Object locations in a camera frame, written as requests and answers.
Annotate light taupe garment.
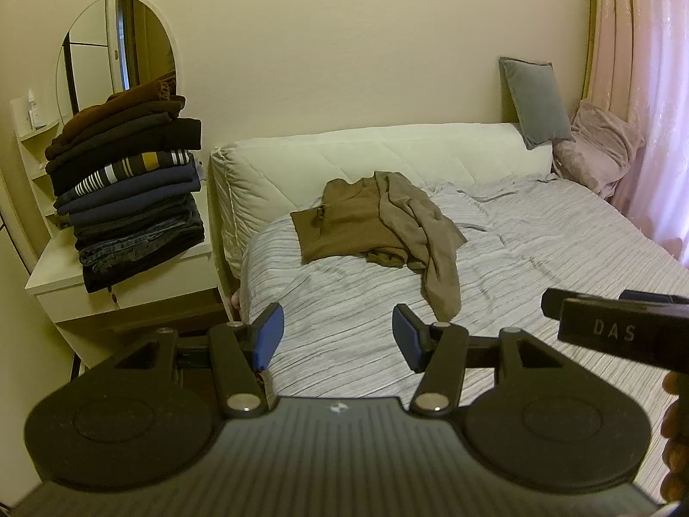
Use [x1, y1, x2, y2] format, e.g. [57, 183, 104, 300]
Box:
[374, 171, 466, 322]

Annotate dark brown shirt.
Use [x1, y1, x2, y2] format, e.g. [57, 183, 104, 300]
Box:
[290, 178, 410, 267]

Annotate person's right hand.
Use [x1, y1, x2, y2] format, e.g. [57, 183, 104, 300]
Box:
[660, 371, 688, 502]

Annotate white dressing table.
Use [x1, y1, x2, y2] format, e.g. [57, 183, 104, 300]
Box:
[23, 182, 228, 373]

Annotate pink curtain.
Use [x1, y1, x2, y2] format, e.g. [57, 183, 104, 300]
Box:
[584, 0, 688, 264]

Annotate striped grey bed cover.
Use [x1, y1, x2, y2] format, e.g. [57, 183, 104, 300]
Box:
[238, 173, 689, 503]

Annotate white padded headboard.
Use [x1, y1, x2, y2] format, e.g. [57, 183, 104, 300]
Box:
[207, 121, 555, 281]

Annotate navy folded garment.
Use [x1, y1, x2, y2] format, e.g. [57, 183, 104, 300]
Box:
[56, 162, 201, 227]

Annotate dark folded jeans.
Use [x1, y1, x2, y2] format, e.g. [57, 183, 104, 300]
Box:
[74, 194, 205, 293]

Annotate pink velvet pillow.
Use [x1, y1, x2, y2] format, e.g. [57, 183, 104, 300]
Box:
[553, 99, 645, 199]

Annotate striped folded sweater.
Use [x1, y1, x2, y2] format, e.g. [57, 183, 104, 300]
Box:
[55, 149, 194, 201]

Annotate black folded garment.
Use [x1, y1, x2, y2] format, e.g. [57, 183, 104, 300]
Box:
[46, 118, 202, 187]

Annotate grey cushion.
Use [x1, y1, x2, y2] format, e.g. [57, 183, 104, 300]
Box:
[499, 57, 572, 149]

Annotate brown folded garment top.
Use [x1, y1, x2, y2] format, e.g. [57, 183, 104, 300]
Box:
[44, 76, 186, 161]

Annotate white shelf unit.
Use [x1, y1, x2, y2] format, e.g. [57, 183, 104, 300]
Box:
[9, 94, 63, 238]

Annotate white bottle on shelf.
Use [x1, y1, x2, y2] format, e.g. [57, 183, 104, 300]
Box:
[27, 90, 46, 130]

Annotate oval wall mirror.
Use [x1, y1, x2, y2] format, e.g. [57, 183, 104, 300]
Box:
[56, 0, 175, 123]

